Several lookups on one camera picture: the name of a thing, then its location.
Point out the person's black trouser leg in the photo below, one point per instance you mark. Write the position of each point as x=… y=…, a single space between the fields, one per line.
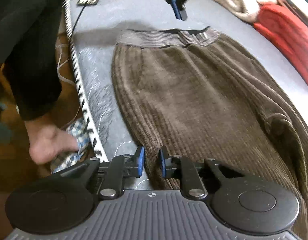
x=26 y=42

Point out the checkered slipper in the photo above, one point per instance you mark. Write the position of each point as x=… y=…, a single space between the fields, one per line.
x=76 y=152

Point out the red folded blanket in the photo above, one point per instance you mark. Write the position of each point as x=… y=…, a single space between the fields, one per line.
x=286 y=35

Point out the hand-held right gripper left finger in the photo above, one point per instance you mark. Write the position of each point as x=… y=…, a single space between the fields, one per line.
x=141 y=160

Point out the person's bare foot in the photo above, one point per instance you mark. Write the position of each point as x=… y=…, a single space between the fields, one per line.
x=49 y=142

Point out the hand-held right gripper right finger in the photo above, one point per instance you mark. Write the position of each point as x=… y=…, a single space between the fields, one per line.
x=162 y=163

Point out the cream rolled blanket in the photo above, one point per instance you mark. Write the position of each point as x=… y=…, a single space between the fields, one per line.
x=239 y=0

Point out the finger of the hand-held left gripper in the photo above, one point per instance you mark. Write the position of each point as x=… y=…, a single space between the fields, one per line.
x=176 y=8
x=184 y=11

